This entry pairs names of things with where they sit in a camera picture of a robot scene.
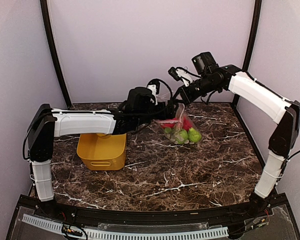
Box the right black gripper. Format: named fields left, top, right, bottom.
left=171, top=74, right=220, bottom=105

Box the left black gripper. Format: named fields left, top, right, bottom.
left=135, top=99, right=179, bottom=127

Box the red apple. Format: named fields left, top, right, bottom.
left=159, top=118, right=180, bottom=129

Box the red tomato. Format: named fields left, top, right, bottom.
left=182, top=118, right=193, bottom=131

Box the clear zip top bag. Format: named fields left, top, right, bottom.
left=155, top=103, right=202, bottom=145

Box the green cabbage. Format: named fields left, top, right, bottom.
left=187, top=127, right=202, bottom=143
left=174, top=129, right=188, bottom=144

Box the yellow plastic basket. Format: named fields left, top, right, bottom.
left=76, top=133, right=127, bottom=171

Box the yellow lemon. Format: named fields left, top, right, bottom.
left=96, top=133, right=112, bottom=139

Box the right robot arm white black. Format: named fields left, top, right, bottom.
left=168, top=52, right=300, bottom=217

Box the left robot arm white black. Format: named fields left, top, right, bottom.
left=22, top=87, right=176, bottom=218

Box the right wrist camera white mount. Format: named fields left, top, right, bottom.
left=168, top=67, right=194, bottom=87

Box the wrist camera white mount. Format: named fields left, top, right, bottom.
left=168, top=67, right=194, bottom=87
left=147, top=78, right=160, bottom=105

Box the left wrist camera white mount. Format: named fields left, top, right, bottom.
left=147, top=78, right=160, bottom=105

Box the right black frame post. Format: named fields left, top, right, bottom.
left=231, top=0, right=263, bottom=103

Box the black frame post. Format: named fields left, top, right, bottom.
left=39, top=0, right=72, bottom=109
left=231, top=0, right=263, bottom=103

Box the black front rail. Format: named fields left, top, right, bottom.
left=19, top=199, right=288, bottom=228

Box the left black frame post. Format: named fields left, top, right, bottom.
left=39, top=0, right=72, bottom=109

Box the white slotted cable duct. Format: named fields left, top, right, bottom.
left=22, top=214, right=229, bottom=240

